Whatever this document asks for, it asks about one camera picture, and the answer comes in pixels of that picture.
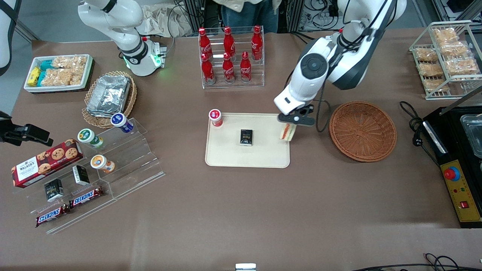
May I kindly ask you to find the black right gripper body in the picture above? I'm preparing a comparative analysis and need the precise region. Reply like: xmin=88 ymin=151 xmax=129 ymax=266
xmin=0 ymin=111 xmax=14 ymax=146

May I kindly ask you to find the triangular sandwich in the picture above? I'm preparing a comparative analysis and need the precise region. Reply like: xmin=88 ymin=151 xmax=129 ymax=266
xmin=279 ymin=123 xmax=297 ymax=142

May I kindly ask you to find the cream plastic tray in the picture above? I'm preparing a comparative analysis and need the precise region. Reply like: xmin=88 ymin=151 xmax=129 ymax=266
xmin=205 ymin=113 xmax=290 ymax=169

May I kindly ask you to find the white rectangular snack tray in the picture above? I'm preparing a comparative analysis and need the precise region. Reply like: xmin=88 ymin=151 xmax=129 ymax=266
xmin=24 ymin=54 xmax=94 ymax=93

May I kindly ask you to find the round brown wicker basket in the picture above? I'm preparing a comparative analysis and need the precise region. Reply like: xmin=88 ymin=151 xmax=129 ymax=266
xmin=329 ymin=101 xmax=397 ymax=163

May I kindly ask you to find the tan wicker basket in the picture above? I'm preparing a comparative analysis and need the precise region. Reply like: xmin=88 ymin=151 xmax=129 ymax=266
xmin=82 ymin=70 xmax=137 ymax=129

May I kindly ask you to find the red Walkers cookie box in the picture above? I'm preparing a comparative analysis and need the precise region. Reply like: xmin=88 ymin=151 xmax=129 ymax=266
xmin=11 ymin=138 xmax=84 ymax=188

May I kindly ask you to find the green lid small jar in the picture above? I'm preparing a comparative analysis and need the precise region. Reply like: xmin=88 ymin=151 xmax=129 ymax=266
xmin=77 ymin=128 xmax=104 ymax=148

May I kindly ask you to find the red cola bottle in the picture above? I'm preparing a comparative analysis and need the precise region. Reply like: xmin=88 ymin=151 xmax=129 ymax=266
xmin=222 ymin=52 xmax=236 ymax=84
xmin=198 ymin=27 xmax=214 ymax=58
xmin=240 ymin=51 xmax=252 ymax=83
xmin=201 ymin=53 xmax=216 ymax=84
xmin=223 ymin=26 xmax=236 ymax=57
xmin=251 ymin=25 xmax=263 ymax=61

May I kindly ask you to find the small black white box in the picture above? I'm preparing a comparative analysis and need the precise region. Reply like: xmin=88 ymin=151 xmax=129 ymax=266
xmin=72 ymin=164 xmax=90 ymax=186

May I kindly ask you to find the clear acrylic bottle rack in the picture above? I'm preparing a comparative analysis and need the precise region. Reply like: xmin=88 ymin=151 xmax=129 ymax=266
xmin=198 ymin=25 xmax=265 ymax=90

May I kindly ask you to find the clear bag puffed snack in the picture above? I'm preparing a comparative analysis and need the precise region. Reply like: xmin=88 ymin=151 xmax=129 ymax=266
xmin=414 ymin=47 xmax=438 ymax=63
xmin=432 ymin=28 xmax=459 ymax=43
xmin=52 ymin=55 xmax=88 ymax=70
xmin=41 ymin=68 xmax=85 ymax=87
xmin=423 ymin=78 xmax=451 ymax=93
xmin=440 ymin=41 xmax=470 ymax=58
xmin=418 ymin=62 xmax=445 ymax=78
xmin=445 ymin=58 xmax=480 ymax=76

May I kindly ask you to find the orange lid small jar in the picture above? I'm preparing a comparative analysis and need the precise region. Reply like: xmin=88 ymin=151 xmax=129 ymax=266
xmin=90 ymin=154 xmax=116 ymax=174

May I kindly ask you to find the red lid small jar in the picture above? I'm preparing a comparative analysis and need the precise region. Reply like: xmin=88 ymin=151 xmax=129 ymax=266
xmin=209 ymin=109 xmax=223 ymax=128

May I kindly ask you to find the Snickers chocolate bar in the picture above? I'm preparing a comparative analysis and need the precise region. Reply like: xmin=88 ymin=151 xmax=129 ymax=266
xmin=69 ymin=186 xmax=104 ymax=209
xmin=35 ymin=204 xmax=70 ymax=228

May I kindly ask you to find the stack of foil trays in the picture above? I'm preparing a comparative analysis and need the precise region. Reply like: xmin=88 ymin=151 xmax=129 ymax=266
xmin=86 ymin=75 xmax=131 ymax=118

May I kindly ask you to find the blue lid small jar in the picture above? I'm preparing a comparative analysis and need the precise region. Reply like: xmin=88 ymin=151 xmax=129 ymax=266
xmin=110 ymin=113 xmax=134 ymax=134

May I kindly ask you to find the person in beige jacket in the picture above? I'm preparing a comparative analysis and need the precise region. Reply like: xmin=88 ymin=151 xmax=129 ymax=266
xmin=211 ymin=0 xmax=283 ymax=34

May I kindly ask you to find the clear acrylic stepped display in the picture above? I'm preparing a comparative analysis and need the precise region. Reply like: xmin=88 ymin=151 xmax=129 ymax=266
xmin=13 ymin=117 xmax=166 ymax=235

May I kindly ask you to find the crumpled beige paper bag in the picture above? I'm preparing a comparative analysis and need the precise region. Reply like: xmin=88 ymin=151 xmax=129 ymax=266
xmin=140 ymin=3 xmax=193 ymax=38

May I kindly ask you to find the red emergency stop button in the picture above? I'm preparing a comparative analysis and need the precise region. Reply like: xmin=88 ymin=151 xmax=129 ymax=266
xmin=443 ymin=166 xmax=461 ymax=182

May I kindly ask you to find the black machine yellow panel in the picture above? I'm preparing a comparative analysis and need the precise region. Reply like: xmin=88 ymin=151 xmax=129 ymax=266
xmin=421 ymin=87 xmax=482 ymax=229

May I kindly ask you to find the clear plastic container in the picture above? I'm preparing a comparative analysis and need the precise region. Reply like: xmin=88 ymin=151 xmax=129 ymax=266
xmin=460 ymin=114 xmax=482 ymax=159

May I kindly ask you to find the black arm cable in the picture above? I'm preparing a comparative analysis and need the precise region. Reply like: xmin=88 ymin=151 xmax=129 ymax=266
xmin=316 ymin=0 xmax=397 ymax=133

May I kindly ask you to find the black power cable with plug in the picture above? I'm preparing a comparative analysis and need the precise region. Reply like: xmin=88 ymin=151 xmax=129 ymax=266
xmin=399 ymin=100 xmax=442 ymax=167

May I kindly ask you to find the white wire snack rack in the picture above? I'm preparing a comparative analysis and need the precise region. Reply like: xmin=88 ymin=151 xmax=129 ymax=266
xmin=409 ymin=20 xmax=482 ymax=100

